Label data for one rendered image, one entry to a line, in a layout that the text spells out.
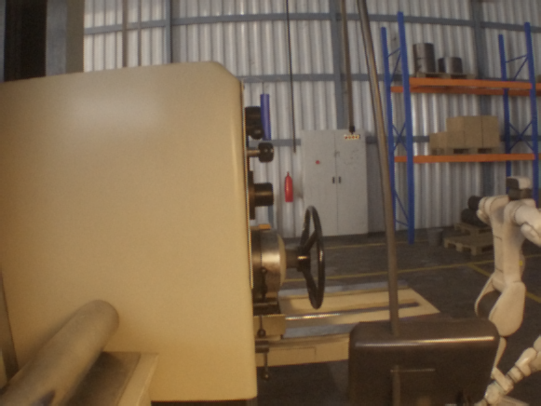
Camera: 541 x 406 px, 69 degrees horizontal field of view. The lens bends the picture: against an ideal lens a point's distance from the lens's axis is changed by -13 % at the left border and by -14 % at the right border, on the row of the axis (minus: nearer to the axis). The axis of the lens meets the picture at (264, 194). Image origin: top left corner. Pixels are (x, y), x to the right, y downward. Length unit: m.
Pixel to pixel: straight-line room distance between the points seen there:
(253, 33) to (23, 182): 8.36
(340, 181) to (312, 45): 2.85
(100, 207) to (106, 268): 0.15
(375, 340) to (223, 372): 0.40
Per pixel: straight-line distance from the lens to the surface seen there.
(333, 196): 8.54
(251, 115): 1.39
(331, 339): 2.41
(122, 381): 0.99
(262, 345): 1.29
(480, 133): 8.89
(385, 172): 0.90
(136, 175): 1.06
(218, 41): 9.25
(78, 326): 0.98
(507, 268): 1.98
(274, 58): 9.17
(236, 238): 1.04
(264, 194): 1.29
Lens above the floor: 1.68
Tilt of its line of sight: 5 degrees down
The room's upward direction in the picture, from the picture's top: 3 degrees counter-clockwise
